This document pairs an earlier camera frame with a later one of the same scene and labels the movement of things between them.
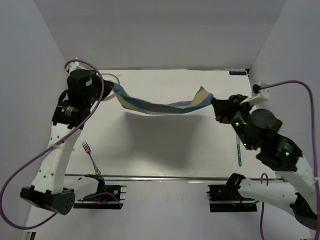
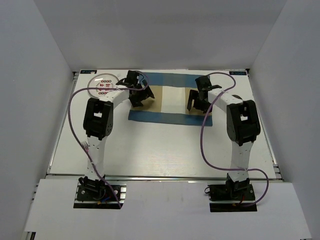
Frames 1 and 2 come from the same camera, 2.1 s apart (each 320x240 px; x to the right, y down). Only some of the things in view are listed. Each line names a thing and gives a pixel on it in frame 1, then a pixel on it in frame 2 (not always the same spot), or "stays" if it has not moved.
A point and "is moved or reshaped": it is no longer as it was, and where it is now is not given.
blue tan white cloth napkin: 202,97 is moved or reshaped
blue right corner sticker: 237,73 stays
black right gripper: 223,107 to 193,95
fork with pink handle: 88,151 stays
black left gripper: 108,87 to 146,93
